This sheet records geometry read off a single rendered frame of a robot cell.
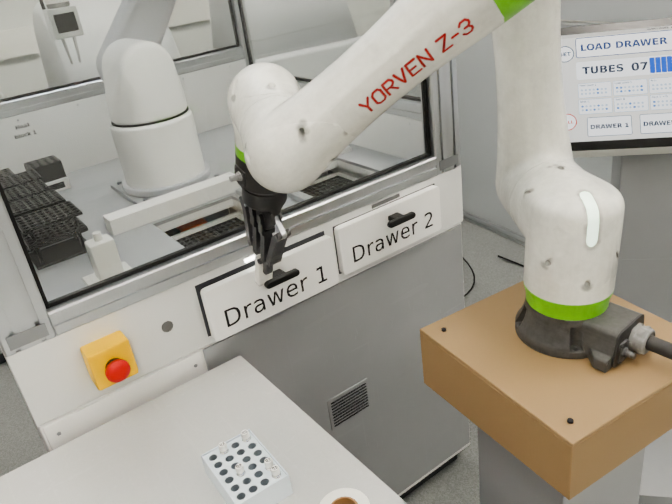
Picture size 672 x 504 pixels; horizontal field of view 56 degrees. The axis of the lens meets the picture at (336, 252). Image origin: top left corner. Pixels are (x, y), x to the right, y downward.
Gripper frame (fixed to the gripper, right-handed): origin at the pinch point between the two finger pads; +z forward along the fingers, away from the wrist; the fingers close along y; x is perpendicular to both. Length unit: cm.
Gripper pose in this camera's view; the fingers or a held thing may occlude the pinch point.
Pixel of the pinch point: (263, 268)
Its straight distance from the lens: 116.7
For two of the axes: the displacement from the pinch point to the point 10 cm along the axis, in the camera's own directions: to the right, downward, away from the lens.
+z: -0.8, 7.3, 6.8
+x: 8.0, -3.6, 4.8
